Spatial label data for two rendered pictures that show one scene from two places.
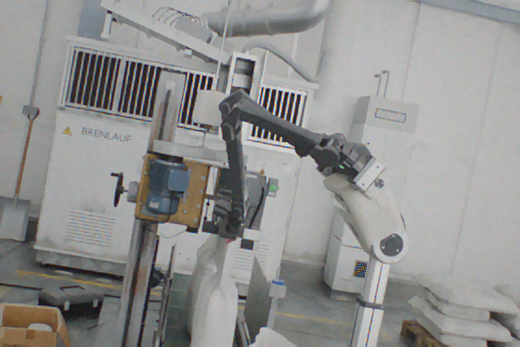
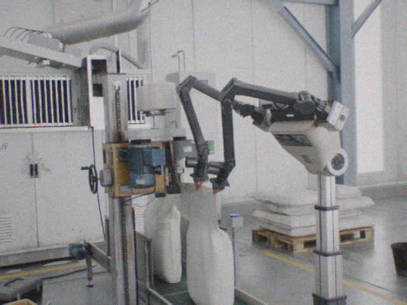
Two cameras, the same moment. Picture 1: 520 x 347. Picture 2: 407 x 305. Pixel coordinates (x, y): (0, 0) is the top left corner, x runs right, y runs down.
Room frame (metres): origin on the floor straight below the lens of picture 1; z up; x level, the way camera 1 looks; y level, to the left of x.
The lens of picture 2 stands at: (0.11, 1.07, 1.43)
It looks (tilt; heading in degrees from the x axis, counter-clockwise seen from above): 3 degrees down; 341
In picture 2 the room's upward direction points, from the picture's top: 2 degrees counter-clockwise
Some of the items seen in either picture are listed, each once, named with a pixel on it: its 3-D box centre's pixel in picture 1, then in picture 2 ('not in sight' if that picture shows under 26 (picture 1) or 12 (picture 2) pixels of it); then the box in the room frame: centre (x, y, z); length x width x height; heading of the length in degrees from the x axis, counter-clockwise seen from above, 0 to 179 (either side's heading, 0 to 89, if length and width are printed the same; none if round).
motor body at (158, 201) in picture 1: (165, 187); (141, 166); (3.05, 0.43, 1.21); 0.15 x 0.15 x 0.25
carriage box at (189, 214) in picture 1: (172, 188); (133, 168); (3.29, 0.42, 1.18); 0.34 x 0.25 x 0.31; 97
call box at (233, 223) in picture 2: (276, 289); (234, 221); (3.15, -0.18, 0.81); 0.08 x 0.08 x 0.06; 7
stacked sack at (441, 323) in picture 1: (467, 325); (302, 218); (5.31, -1.91, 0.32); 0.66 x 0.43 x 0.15; 98
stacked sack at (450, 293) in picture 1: (474, 297); (302, 197); (5.31, -1.92, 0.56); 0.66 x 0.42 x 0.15; 97
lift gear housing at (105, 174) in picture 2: (133, 191); (105, 177); (3.25, 0.61, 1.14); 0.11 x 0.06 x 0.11; 7
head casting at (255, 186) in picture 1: (239, 193); (181, 159); (3.36, 0.09, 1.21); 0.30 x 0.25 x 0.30; 7
